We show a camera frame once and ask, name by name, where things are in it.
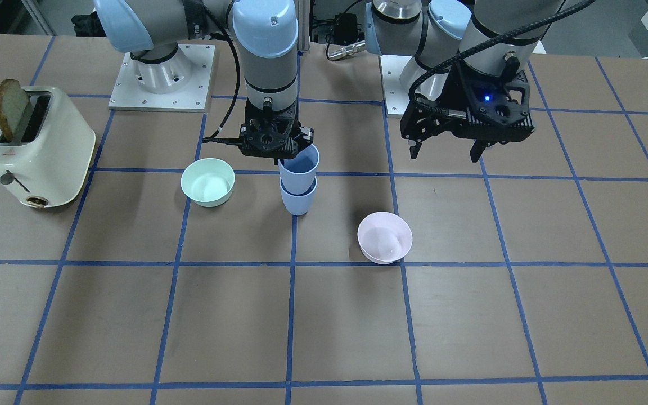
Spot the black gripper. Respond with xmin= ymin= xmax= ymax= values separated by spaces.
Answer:
xmin=239 ymin=101 xmax=314 ymax=166
xmin=399 ymin=59 xmax=536 ymax=163

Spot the blue plastic cup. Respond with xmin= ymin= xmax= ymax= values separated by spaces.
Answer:
xmin=280 ymin=177 xmax=317 ymax=216
xmin=278 ymin=144 xmax=321 ymax=195

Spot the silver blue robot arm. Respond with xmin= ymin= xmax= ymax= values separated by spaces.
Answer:
xmin=365 ymin=1 xmax=568 ymax=162
xmin=93 ymin=1 xmax=314 ymax=163

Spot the green plastic bowl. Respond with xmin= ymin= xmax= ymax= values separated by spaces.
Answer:
xmin=180 ymin=158 xmax=236 ymax=208

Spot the pink plastic bowl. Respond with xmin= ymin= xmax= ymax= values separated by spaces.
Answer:
xmin=357 ymin=211 xmax=413 ymax=264

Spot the black electronics box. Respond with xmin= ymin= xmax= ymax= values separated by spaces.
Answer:
xmin=331 ymin=12 xmax=358 ymax=44

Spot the cream white toaster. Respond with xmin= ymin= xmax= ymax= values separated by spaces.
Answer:
xmin=0 ymin=85 xmax=97 ymax=208

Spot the toast bread slice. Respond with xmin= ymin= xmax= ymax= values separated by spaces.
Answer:
xmin=0 ymin=79 xmax=30 ymax=142

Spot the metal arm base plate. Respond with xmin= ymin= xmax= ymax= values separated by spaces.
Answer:
xmin=380 ymin=55 xmax=425 ymax=118
xmin=108 ymin=44 xmax=216 ymax=113

